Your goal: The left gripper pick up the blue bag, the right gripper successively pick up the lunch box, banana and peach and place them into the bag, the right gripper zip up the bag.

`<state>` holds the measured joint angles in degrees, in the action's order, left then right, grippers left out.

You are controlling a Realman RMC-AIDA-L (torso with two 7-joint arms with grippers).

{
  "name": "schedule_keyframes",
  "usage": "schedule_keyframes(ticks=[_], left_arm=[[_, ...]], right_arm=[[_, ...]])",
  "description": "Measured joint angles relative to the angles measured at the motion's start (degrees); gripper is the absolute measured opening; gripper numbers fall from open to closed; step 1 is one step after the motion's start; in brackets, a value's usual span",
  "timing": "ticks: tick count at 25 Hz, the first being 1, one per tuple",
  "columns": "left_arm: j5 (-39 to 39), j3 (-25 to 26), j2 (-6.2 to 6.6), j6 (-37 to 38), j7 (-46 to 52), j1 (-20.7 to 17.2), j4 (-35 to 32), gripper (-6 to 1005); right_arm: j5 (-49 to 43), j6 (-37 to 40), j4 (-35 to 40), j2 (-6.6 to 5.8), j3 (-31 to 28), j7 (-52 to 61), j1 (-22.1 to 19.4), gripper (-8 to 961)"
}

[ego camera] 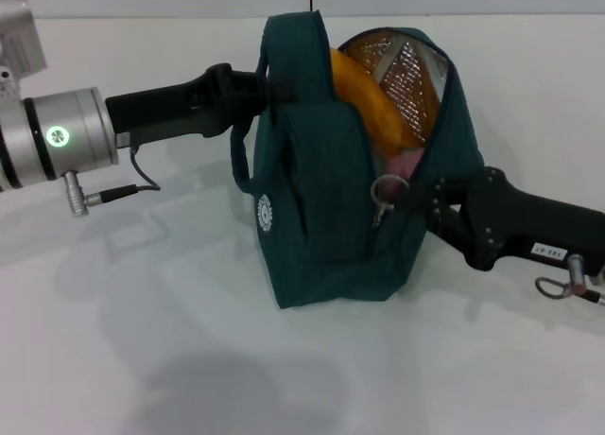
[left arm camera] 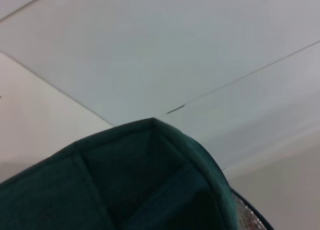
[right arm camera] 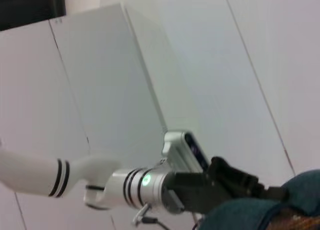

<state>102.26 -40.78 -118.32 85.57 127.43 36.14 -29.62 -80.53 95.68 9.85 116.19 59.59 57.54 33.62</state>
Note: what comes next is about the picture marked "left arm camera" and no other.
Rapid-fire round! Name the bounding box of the dark green lunch bag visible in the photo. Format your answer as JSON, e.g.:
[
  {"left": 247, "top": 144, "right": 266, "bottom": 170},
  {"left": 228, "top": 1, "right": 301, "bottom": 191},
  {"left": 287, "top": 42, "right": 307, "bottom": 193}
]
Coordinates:
[{"left": 0, "top": 116, "right": 276, "bottom": 230}]

